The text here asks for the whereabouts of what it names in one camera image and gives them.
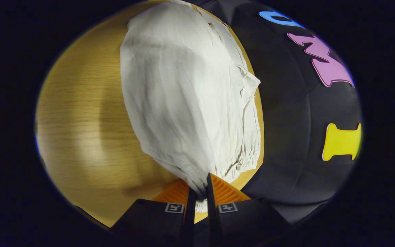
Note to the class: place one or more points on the white jeans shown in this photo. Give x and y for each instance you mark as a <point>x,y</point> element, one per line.
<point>183,96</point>

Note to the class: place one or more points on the black backdrop cloth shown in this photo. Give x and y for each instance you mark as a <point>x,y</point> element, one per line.
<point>293,144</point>

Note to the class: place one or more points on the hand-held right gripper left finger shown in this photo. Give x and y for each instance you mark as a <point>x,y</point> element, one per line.
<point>149,219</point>

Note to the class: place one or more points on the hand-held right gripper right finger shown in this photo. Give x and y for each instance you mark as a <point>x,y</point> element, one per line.
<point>245,219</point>

